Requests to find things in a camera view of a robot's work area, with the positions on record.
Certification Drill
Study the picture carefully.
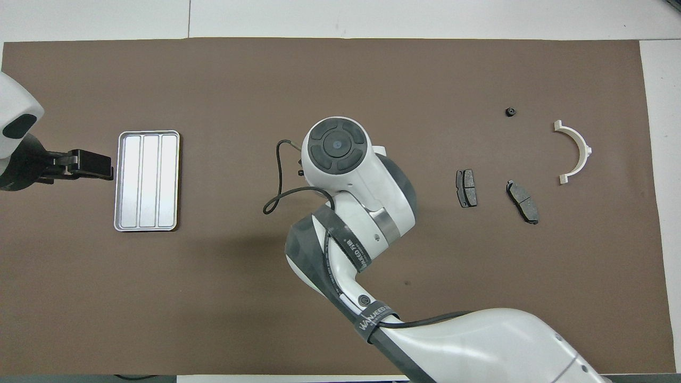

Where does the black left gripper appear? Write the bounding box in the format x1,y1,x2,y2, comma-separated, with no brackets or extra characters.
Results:
0,133,114,192

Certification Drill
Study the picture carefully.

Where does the grey metal tray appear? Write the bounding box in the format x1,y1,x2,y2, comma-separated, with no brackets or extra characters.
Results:
114,130,180,232

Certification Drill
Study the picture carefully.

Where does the brown table mat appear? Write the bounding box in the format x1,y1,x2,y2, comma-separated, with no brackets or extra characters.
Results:
0,38,676,376

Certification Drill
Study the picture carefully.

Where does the dark grey rectangular brake pad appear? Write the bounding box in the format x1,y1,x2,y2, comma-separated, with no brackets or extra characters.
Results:
455,169,478,208

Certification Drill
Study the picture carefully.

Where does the dark grey curved brake pad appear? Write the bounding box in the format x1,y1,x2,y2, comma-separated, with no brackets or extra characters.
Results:
505,180,539,225

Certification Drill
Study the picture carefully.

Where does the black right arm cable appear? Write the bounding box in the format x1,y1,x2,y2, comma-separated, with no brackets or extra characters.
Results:
262,139,474,330

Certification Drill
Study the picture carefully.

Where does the white curved plastic bracket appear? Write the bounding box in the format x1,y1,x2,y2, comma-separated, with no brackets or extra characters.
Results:
553,120,592,186

